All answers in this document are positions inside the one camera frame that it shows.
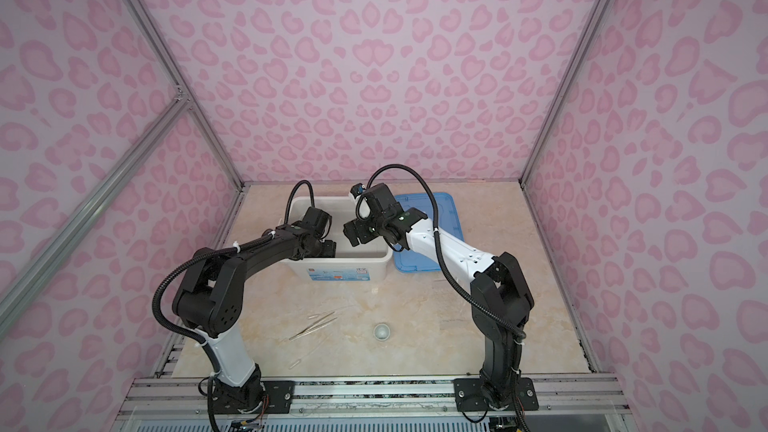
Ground white plastic storage bin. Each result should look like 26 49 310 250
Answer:
282 196 393 282

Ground metal tweezers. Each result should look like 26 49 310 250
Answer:
289 312 338 341

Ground small white ceramic crucible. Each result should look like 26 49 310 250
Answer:
373 323 391 342

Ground clear plastic pipette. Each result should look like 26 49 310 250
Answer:
288 337 327 370

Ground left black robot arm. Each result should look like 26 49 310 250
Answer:
172 206 336 414

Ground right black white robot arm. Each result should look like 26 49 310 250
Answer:
343 184 534 411

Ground blue plastic bin lid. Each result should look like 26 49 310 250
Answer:
394 192 464 273

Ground clear plastic bag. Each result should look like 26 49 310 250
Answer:
438 305 474 332

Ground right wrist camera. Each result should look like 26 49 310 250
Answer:
349 183 365 200

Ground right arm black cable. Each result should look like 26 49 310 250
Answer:
355 163 528 340

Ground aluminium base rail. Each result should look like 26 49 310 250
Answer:
116 373 638 431

